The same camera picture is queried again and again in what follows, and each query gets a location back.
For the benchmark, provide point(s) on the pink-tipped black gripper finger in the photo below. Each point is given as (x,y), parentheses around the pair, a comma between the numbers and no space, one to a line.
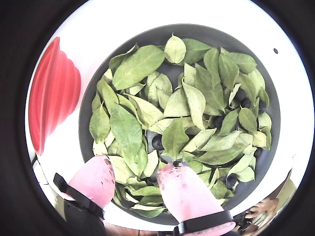
(188,194)
(94,182)

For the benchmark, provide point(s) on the pile of green leaves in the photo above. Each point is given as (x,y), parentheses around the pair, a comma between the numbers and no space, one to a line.
(128,127)

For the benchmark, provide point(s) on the red collapsible silicone cup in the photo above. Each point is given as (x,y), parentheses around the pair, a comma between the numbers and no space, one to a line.
(54,93)

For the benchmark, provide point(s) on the dark grey round bowl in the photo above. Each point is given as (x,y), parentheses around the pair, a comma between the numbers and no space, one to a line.
(152,37)

